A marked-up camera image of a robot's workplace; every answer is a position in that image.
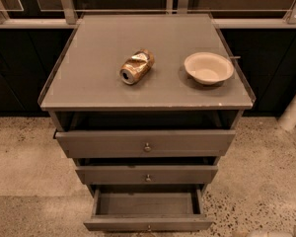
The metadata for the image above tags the metal window railing frame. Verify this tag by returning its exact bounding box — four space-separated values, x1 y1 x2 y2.
0 0 296 29

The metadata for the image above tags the white paper bowl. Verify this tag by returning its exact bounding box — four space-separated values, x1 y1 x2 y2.
184 52 234 85

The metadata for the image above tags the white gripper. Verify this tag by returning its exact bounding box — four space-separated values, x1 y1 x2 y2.
233 225 296 237

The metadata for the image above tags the crushed gold soda can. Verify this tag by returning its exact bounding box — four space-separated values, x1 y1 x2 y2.
119 49 155 85

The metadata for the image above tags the grey drawer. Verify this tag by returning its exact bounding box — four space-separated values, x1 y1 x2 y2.
76 157 218 185
52 112 237 159
84 185 213 232

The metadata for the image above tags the grey drawer cabinet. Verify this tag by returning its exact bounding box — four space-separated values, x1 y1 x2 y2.
37 13 257 196

